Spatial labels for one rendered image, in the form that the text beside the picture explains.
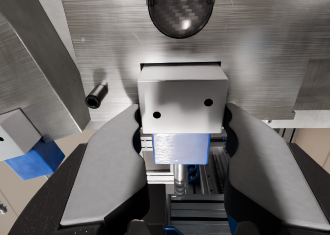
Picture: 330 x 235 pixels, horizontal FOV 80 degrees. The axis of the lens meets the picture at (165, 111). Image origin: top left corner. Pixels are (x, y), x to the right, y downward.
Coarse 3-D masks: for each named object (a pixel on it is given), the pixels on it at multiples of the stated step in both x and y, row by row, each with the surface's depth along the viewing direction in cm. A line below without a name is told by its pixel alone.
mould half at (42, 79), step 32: (0, 0) 15; (32, 0) 19; (0, 32) 16; (32, 32) 18; (0, 64) 17; (32, 64) 17; (64, 64) 21; (0, 96) 19; (32, 96) 19; (64, 96) 19; (64, 128) 20
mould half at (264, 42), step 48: (96, 0) 11; (144, 0) 11; (240, 0) 11; (288, 0) 11; (96, 48) 13; (144, 48) 13; (192, 48) 12; (240, 48) 12; (288, 48) 12; (240, 96) 14; (288, 96) 14
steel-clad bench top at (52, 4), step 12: (48, 0) 20; (60, 0) 19; (48, 12) 20; (60, 12) 20; (60, 24) 21; (60, 36) 21; (72, 48) 22; (264, 120) 25; (276, 120) 25; (288, 120) 25; (300, 120) 25; (312, 120) 25; (324, 120) 25
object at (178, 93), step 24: (144, 72) 12; (168, 72) 12; (192, 72) 12; (216, 72) 12; (144, 96) 11; (168, 96) 11; (192, 96) 11; (216, 96) 11; (144, 120) 12; (168, 120) 12; (192, 120) 12; (216, 120) 12; (168, 144) 15; (192, 144) 14
